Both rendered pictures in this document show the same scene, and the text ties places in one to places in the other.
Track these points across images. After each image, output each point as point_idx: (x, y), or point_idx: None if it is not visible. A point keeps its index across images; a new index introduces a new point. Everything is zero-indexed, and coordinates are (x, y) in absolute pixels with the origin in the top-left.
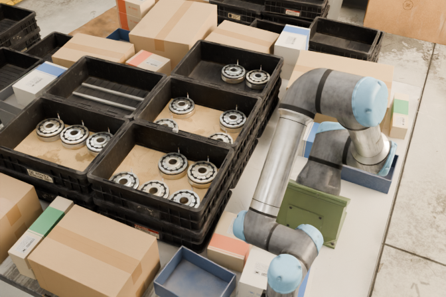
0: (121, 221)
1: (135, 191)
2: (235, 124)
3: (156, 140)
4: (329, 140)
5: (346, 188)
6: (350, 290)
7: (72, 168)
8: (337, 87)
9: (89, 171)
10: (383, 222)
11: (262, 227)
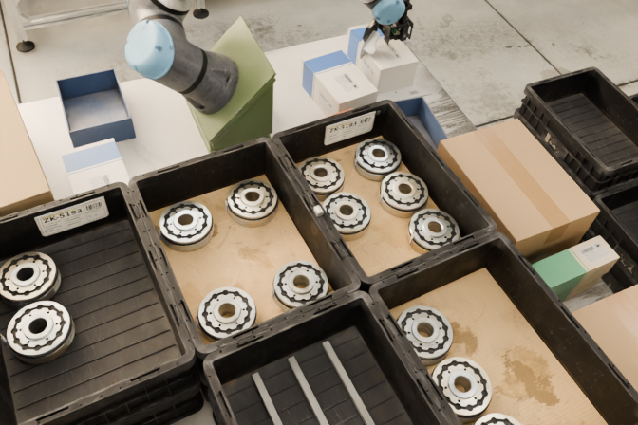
0: None
1: (444, 164)
2: (196, 209)
3: None
4: (179, 38)
5: (145, 120)
6: (274, 62)
7: (513, 251)
8: None
9: (489, 230)
10: None
11: None
